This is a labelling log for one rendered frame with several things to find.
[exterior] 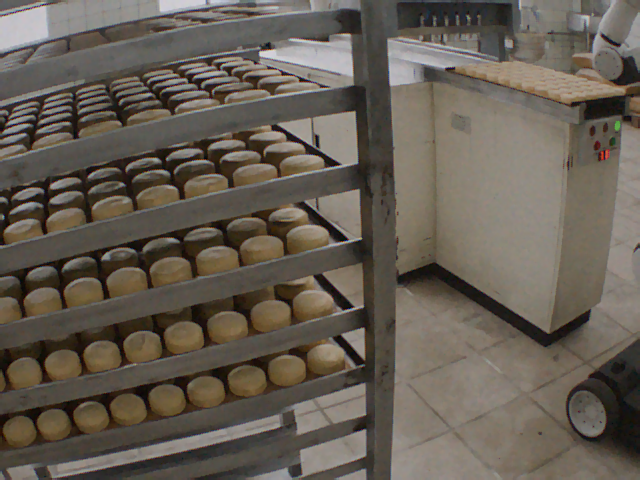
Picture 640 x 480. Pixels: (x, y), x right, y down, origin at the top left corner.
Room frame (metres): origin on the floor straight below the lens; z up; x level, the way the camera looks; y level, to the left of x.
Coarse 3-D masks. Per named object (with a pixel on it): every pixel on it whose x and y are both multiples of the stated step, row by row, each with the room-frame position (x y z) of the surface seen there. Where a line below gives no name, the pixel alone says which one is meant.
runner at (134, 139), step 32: (288, 96) 0.64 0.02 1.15; (320, 96) 0.65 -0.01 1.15; (352, 96) 0.66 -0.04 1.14; (128, 128) 0.57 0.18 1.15; (160, 128) 0.59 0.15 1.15; (192, 128) 0.60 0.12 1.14; (224, 128) 0.61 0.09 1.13; (0, 160) 0.52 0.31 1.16; (32, 160) 0.53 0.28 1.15; (64, 160) 0.55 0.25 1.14; (96, 160) 0.56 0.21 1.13
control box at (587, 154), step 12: (588, 120) 1.70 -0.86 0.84; (600, 120) 1.70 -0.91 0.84; (612, 120) 1.73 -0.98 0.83; (588, 132) 1.66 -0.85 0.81; (600, 132) 1.70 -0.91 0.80; (612, 132) 1.73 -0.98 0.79; (588, 144) 1.66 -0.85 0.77; (588, 156) 1.67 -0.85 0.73; (600, 156) 1.70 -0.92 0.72; (612, 156) 1.74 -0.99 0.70
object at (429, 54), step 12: (336, 36) 3.47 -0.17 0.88; (348, 36) 3.36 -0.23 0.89; (396, 48) 2.97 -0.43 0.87; (408, 48) 2.89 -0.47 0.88; (420, 48) 2.80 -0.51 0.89; (432, 48) 2.76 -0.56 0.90; (432, 60) 2.73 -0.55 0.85; (444, 60) 2.65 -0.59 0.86; (456, 60) 2.58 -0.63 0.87; (468, 60) 2.51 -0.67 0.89; (480, 60) 2.44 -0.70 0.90; (612, 108) 1.82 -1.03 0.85; (624, 108) 1.77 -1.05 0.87
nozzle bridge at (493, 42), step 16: (400, 0) 2.21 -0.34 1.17; (416, 0) 2.25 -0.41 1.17; (432, 0) 2.28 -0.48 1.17; (448, 0) 2.32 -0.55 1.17; (464, 0) 2.36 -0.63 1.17; (480, 0) 2.40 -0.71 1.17; (496, 0) 2.45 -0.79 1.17; (512, 0) 2.49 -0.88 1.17; (400, 16) 2.31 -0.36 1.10; (416, 16) 2.35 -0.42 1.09; (448, 16) 2.43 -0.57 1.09; (496, 16) 2.56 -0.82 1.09; (512, 16) 2.49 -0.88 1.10; (400, 32) 2.25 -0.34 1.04; (416, 32) 2.29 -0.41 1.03; (432, 32) 2.32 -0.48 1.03; (448, 32) 2.36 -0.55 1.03; (464, 32) 2.40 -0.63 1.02; (480, 32) 2.44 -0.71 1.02; (496, 32) 2.60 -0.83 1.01; (512, 32) 2.50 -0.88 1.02; (496, 48) 2.61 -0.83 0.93
